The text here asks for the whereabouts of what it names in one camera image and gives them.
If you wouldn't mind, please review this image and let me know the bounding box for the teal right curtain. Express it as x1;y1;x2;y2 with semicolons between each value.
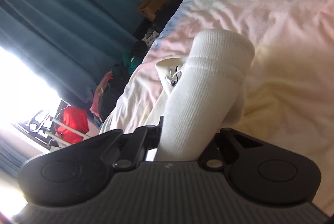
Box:
1;0;144;109

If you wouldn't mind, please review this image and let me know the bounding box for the brown cardboard box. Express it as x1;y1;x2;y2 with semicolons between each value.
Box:
137;0;168;22

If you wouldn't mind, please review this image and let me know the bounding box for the silver tripod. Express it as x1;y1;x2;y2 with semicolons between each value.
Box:
13;108;90;149

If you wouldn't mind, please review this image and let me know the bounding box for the pile of clothes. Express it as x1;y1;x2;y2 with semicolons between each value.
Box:
89;41;148;123

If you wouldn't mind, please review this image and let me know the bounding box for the red bag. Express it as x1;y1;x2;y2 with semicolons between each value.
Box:
56;106;89;144

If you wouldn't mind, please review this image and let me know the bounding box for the pastel rainbow duvet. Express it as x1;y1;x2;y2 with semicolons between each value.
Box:
101;0;333;214

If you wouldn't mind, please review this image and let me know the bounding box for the white zip-up sweatshirt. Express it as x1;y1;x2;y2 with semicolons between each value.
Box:
100;28;256;162

